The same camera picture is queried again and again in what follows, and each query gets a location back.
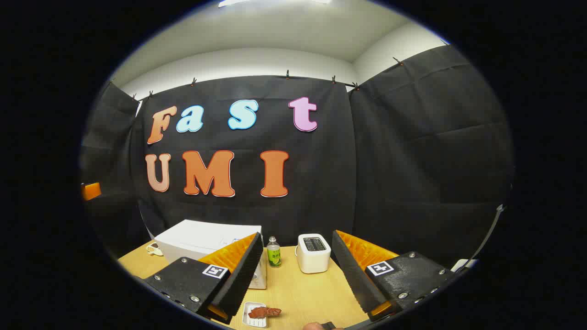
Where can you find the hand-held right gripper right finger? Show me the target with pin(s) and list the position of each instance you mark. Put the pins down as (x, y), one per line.
(353, 275)

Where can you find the white microwave oven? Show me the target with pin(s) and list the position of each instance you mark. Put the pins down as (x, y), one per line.
(192, 238)

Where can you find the small white ribbed tray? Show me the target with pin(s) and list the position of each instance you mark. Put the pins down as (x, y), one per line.
(253, 321)

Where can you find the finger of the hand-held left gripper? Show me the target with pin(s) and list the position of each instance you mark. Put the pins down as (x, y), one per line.
(91, 191)

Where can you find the green label bottle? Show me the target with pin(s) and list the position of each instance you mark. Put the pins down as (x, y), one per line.
(274, 254)

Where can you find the red meat strip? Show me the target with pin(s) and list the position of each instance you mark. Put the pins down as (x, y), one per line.
(263, 312)

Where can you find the white divided bean dish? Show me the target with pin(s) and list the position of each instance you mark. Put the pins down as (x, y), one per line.
(154, 249)

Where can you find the ceiling light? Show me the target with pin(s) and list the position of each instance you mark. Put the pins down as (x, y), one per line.
(231, 2)

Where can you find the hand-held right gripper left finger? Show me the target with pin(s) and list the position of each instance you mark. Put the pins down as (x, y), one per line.
(243, 275)

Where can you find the white toaster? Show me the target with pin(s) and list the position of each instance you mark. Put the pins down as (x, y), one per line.
(313, 256)

